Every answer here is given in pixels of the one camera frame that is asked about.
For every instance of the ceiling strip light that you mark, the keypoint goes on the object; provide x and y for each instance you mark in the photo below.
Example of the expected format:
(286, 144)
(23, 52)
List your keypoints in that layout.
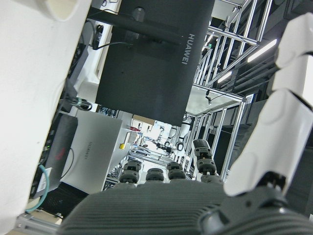
(224, 77)
(261, 51)

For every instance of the right white and grey robot hand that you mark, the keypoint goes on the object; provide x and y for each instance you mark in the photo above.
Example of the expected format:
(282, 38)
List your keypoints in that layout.
(159, 210)

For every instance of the black monitor stand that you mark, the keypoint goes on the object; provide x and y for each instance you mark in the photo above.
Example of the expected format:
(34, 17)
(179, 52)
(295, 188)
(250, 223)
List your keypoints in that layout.
(127, 24)

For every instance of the yellow push button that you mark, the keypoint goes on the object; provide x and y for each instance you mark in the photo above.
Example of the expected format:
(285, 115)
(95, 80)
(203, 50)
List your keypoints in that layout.
(121, 146)

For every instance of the black Huawei monitor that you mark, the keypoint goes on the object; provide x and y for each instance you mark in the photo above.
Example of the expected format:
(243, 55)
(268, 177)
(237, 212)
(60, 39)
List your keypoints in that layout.
(146, 73)

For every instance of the cream cup with notched rim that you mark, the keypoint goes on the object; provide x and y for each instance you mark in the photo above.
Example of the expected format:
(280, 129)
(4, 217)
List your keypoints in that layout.
(61, 8)

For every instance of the aluminium profile cell frame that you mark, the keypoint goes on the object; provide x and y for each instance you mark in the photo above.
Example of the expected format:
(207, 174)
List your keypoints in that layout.
(232, 96)

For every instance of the black computer with red logo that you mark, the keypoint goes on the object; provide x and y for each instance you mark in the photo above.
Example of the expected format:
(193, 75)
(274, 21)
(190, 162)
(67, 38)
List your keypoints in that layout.
(61, 137)

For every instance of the silver Huawei laptop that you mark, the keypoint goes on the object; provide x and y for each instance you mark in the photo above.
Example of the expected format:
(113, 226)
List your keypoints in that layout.
(97, 147)

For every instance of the small black mounted camera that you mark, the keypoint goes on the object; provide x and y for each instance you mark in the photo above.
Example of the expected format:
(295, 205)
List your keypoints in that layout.
(208, 98)

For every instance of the grey flat box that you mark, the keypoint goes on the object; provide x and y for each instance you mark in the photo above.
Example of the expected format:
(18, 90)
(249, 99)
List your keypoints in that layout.
(79, 63)

